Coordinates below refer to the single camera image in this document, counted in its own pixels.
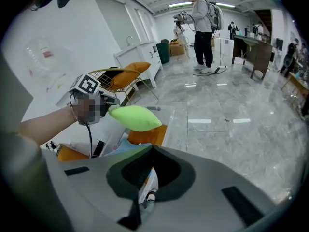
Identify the person's grey shirt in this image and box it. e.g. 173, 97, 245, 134
0, 49, 75, 232

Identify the white water dispenser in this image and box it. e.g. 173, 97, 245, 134
21, 66, 80, 123

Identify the orange sofa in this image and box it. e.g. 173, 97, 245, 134
57, 144, 90, 163

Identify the white low cabinet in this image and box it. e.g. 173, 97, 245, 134
213, 37, 235, 63

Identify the orange square cushion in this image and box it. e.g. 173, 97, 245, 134
127, 124, 169, 146

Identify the green star pillow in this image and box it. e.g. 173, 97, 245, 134
108, 105, 163, 132

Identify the dark brown desk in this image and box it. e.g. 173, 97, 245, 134
231, 34, 273, 81

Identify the white sink cabinet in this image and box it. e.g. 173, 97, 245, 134
113, 40, 164, 89

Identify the black white striped sofa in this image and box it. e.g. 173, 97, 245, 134
44, 140, 60, 157

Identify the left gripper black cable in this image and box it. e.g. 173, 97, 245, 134
69, 93, 94, 158

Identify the white power strip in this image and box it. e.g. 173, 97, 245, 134
213, 65, 229, 74

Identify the clear water jug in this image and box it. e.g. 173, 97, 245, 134
24, 39, 61, 76

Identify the gold wire chair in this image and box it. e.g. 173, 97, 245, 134
88, 67, 160, 106

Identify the blue star pillow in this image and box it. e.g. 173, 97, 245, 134
103, 139, 153, 157

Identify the person's left forearm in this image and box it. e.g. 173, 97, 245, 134
18, 105, 79, 146

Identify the black cloth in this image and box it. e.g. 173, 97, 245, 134
98, 66, 121, 88

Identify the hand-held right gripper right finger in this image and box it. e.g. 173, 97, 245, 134
140, 145, 276, 232

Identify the brown cardboard box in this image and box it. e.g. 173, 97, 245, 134
169, 41, 187, 57

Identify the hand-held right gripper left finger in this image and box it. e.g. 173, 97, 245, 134
45, 145, 155, 232

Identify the dark green bin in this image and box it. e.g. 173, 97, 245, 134
155, 42, 171, 65

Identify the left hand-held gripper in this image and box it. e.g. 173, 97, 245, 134
56, 73, 121, 126

